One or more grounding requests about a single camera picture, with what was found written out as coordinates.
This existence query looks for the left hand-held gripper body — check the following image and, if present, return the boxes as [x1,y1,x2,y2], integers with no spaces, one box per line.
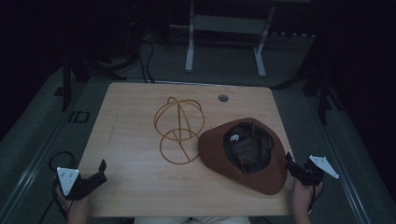
[56,166,108,201]

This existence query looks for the brown felt hat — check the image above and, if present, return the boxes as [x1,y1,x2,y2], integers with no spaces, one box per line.
[197,117,289,196]

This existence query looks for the person's left hand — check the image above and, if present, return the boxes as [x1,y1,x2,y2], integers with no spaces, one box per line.
[54,185,92,224]

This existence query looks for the black cable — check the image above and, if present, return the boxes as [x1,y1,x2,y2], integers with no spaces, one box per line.
[37,150,78,224]
[307,181,325,214]

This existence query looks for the white metal table frame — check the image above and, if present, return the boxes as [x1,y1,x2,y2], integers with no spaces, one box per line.
[169,0,278,78]

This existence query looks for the person's right hand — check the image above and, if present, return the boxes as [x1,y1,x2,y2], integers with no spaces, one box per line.
[290,178,324,224]

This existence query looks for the gold wire hat stand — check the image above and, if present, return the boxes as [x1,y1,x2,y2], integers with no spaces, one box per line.
[153,96,206,166]

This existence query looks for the black stand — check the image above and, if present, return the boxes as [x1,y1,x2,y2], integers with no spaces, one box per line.
[303,36,345,126]
[55,54,92,112]

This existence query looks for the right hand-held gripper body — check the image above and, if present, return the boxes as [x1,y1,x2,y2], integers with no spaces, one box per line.
[290,154,340,187]

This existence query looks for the black floor cables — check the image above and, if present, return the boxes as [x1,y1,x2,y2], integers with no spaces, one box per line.
[124,18,157,84]

